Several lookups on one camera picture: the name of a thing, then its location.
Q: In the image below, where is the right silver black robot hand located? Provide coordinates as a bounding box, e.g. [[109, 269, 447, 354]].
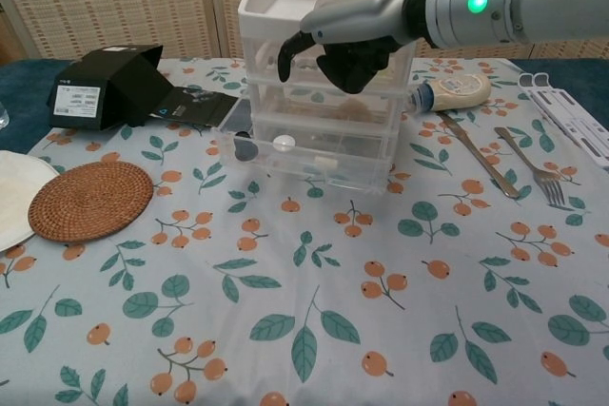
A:
[[277, 0, 427, 95]]

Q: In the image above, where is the clear plastic container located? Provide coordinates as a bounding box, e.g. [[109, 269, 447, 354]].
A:
[[216, 113, 396, 194]]

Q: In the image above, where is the white plastic drawer organizer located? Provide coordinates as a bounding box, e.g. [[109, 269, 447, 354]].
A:
[[236, 0, 422, 191]]

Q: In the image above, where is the cream mayonnaise squeeze bottle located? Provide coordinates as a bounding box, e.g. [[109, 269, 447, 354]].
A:
[[403, 72, 492, 113]]

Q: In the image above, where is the black flat packaging sleeve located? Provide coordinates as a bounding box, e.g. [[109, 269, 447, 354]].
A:
[[149, 85, 240, 135]]

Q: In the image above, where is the steel table knife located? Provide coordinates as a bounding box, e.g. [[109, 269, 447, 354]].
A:
[[438, 110, 522, 199]]

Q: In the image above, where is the steel fork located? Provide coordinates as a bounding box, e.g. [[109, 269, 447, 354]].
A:
[[493, 126, 566, 206]]

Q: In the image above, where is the white folding stand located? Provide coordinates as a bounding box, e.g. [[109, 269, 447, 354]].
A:
[[518, 71, 609, 164]]

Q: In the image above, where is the bamboo folding screen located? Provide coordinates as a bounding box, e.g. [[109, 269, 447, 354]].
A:
[[0, 0, 609, 65]]

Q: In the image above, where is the black cardboard box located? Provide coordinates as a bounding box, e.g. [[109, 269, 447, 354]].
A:
[[47, 44, 173, 132]]

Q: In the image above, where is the fruit and leaf print tablecloth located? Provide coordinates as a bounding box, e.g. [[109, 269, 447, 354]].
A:
[[0, 56, 609, 406]]

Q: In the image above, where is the brown woven rattan coaster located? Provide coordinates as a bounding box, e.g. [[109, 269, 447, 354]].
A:
[[27, 161, 155, 242]]

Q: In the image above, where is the white round plate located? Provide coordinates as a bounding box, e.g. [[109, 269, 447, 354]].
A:
[[0, 149, 61, 253]]

